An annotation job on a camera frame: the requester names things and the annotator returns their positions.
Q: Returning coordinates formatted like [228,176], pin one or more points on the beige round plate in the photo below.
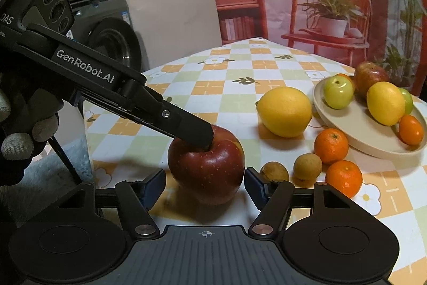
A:
[367,138]

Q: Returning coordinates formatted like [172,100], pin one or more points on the small brown fruit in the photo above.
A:
[274,171]
[307,166]

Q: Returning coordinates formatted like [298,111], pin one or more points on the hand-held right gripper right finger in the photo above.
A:
[253,187]

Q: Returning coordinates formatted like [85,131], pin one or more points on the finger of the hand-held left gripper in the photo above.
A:
[186,126]

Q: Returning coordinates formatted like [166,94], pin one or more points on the grey washing machine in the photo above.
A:
[113,38]

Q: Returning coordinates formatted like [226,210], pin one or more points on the person's left hand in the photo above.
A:
[16,146]

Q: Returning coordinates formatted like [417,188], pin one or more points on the green apple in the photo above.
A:
[407,101]
[338,93]

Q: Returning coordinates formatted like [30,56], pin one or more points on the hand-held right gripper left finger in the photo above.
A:
[155,187]

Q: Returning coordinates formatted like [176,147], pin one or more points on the yellow lemon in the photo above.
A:
[285,111]
[385,103]

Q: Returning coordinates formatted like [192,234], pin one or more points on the black metal stand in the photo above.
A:
[65,158]

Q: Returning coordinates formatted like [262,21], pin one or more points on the red apple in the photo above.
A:
[368,76]
[206,173]

